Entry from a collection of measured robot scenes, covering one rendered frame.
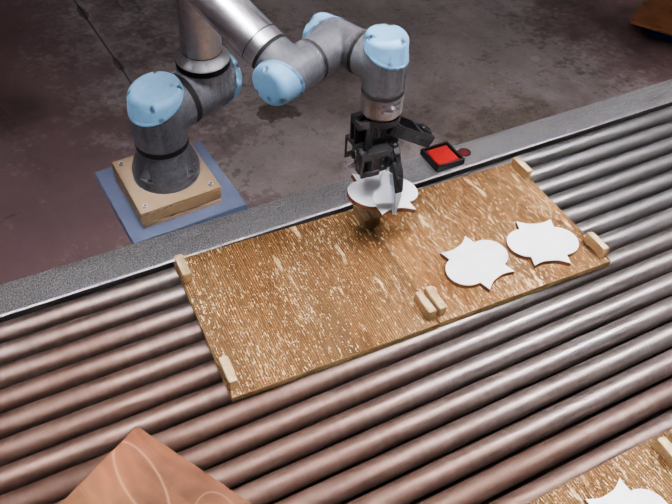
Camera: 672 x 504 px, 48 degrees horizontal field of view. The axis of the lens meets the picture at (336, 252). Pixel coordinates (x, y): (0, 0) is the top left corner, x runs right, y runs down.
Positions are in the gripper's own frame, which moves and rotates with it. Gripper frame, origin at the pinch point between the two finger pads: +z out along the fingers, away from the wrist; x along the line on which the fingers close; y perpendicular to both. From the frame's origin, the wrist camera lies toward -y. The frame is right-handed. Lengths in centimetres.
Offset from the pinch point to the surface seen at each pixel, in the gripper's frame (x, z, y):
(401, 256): 7.4, 11.9, -1.4
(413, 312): 21.3, 11.7, 3.6
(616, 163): -1, 15, -65
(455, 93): -154, 108, -129
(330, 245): -1.1, 11.8, 10.6
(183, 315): 3.1, 13.5, 43.3
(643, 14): -165, 98, -252
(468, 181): -7.4, 12.3, -26.9
